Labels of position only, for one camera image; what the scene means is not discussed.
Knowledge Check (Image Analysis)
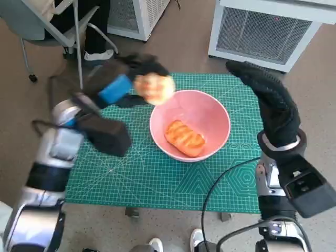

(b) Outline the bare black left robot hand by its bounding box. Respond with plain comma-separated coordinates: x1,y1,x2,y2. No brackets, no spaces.
86,53,172,110

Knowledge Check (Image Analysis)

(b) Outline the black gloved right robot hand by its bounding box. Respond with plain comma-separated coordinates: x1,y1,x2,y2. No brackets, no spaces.
225,60,301,147

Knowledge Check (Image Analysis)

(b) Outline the round toy bread bun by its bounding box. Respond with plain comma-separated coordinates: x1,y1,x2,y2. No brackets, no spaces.
133,73,176,106

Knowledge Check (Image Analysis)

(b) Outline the pink bowl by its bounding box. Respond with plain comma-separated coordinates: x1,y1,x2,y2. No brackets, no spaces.
149,90,232,162

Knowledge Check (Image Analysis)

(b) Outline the long striped toy bread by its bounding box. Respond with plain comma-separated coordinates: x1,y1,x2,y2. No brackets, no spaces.
164,120,206,158

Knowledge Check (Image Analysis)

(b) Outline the person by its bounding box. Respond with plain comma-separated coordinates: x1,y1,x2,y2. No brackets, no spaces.
39,0,115,62

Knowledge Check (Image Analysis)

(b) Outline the small white mesh cabinet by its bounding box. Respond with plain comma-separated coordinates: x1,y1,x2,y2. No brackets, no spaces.
106,0,171,42

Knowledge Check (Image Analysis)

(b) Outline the large white mesh cabinet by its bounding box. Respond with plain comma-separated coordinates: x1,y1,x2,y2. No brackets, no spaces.
207,0,336,75

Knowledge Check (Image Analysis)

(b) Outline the green cutting mat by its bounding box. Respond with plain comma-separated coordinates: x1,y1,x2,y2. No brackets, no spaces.
64,72,262,214

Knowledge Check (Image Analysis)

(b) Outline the grey office chair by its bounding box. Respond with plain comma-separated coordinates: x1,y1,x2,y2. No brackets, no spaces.
0,0,121,89

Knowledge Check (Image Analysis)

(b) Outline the white shoe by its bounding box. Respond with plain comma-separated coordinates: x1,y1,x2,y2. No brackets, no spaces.
148,237,164,252
189,228,207,249

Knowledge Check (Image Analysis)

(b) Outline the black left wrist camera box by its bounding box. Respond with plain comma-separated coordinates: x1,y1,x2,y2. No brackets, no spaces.
72,91,132,158

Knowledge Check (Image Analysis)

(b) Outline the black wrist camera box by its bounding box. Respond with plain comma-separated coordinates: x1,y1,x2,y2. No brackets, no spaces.
72,91,132,158
277,154,332,219

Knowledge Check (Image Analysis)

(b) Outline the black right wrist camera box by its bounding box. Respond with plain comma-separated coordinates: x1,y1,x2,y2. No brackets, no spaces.
277,154,332,219

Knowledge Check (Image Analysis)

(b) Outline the long black robot cable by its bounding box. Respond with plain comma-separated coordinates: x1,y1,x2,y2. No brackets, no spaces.
201,156,261,252

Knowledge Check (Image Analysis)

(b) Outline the looped black robot cable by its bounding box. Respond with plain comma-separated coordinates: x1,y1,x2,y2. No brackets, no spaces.
218,219,313,252

